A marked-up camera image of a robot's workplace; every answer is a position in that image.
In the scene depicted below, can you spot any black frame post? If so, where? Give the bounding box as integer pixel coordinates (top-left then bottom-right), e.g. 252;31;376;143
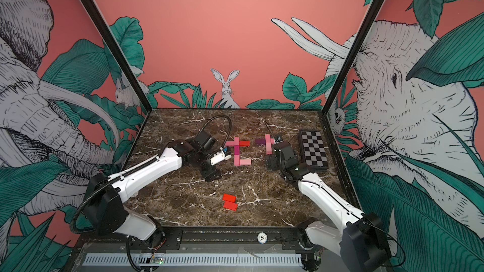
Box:
80;0;153;115
322;0;385;115

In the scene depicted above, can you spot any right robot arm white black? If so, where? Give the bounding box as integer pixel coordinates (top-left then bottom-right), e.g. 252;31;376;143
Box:
265;142;391;271

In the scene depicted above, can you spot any red block large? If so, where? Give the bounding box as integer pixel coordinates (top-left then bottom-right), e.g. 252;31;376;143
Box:
223;193;236;203

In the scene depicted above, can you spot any dark purple block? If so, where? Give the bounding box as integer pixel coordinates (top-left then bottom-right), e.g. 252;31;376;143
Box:
255;139;265;146

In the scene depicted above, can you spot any black front rail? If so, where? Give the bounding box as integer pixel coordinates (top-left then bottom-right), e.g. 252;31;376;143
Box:
73;225;383;254

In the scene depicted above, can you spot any white slotted cable duct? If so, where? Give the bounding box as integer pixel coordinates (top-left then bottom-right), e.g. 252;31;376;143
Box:
81;253;303;267

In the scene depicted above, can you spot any black white checkerboard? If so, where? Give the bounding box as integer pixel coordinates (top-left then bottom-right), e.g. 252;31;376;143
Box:
299;129;329;173

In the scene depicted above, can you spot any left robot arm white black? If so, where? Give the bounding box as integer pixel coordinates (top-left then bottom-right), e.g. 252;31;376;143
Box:
81;130;231;249

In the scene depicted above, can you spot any black corrugated cable hose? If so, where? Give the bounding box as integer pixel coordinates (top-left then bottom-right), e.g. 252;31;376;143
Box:
199;115;233;148

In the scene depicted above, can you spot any black left frame post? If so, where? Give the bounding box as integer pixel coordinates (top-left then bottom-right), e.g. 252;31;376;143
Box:
80;0;153;115

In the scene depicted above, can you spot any light pink block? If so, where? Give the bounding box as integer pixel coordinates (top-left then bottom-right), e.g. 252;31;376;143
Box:
239;159;252;166
265;142;272;155

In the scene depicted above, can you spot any black right frame post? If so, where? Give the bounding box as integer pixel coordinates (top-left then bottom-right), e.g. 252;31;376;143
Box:
322;0;385;115

